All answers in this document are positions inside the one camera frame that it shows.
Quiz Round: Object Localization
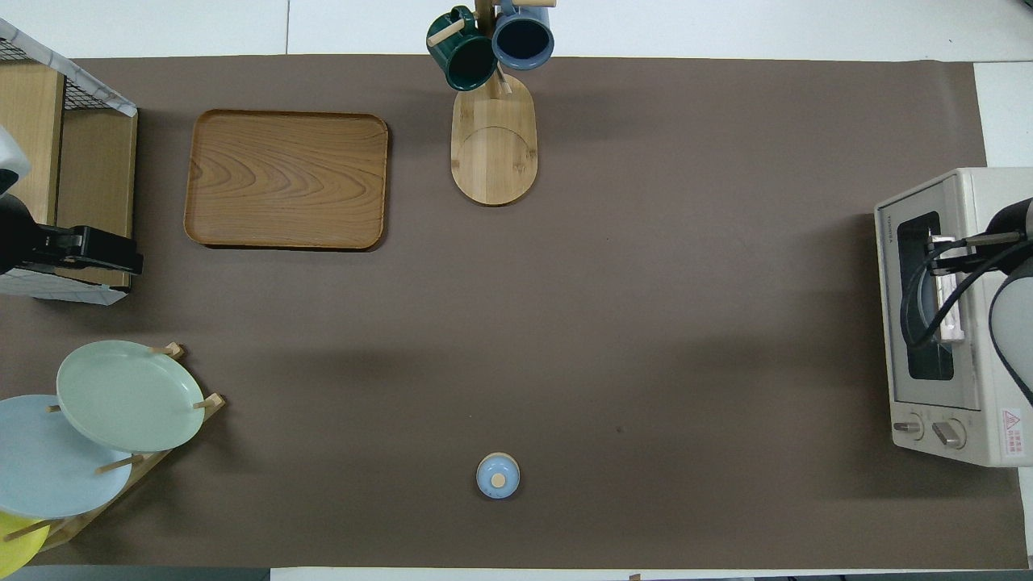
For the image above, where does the white marble print cloth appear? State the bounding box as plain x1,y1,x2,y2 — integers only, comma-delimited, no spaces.
0,18,138,119

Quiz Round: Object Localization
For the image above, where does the pale green plate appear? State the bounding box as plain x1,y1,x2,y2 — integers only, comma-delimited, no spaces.
56,340,206,454

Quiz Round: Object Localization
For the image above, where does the white toaster oven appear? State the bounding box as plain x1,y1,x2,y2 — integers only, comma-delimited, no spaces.
874,167,1033,469

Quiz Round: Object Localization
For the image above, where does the wooden mug tree stand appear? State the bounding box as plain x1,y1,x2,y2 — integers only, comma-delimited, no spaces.
428,0,558,207

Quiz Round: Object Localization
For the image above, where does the dark green mug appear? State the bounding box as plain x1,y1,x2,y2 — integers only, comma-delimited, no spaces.
426,6,499,92

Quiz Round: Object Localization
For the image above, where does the blue mug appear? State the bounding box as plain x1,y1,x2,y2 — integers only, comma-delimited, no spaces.
491,0,556,72

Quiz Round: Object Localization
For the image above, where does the wooden plate rack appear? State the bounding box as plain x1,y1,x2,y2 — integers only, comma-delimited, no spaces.
32,342,227,554

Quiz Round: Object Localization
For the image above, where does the yellow plate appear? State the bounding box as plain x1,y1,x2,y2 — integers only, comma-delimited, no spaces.
0,511,49,578

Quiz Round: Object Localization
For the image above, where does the wooden serving tray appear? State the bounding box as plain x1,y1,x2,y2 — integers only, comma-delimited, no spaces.
183,109,390,251

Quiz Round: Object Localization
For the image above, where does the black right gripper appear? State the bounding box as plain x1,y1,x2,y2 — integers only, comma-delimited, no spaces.
926,197,1033,262

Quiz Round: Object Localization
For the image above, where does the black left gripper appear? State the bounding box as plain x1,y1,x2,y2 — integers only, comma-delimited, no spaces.
0,194,144,276

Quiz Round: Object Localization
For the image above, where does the brown table mat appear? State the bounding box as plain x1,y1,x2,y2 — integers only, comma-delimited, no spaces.
0,55,1030,570

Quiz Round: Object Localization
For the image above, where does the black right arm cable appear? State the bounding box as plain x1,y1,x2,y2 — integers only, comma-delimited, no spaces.
900,238,1033,408

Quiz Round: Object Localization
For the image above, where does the light blue plate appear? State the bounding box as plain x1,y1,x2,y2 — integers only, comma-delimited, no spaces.
0,394,135,520

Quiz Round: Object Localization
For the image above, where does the black wire mesh basket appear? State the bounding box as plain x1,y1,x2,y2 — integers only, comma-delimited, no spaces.
0,36,130,306

